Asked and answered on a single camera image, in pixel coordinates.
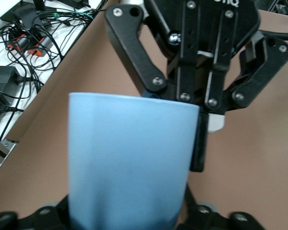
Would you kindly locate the black power adapter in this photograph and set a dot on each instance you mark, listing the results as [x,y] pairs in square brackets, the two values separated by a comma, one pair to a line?
[79,3]

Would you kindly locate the orange and black connector block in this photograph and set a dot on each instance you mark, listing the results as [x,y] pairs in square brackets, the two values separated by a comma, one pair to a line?
[36,51]

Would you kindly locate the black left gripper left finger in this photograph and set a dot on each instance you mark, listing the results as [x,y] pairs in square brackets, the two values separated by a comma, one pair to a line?
[38,219]

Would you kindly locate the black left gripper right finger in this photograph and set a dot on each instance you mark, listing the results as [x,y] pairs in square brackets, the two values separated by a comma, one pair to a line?
[206,218]

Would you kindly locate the aluminium table frame profile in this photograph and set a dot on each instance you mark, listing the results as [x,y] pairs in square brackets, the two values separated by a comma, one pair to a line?
[0,151]

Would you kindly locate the flat black electronics box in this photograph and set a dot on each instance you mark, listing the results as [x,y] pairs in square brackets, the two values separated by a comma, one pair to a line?
[21,16]

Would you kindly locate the light blue plastic cup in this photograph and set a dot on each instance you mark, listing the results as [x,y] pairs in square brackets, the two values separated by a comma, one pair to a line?
[129,155]

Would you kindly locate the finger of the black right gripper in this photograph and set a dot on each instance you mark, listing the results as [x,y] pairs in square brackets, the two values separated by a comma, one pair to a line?
[266,72]
[129,40]

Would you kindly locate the grey finned metal box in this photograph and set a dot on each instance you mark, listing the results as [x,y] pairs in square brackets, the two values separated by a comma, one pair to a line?
[0,79]

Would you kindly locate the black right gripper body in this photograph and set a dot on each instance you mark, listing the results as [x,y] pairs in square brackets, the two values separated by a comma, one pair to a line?
[208,24]

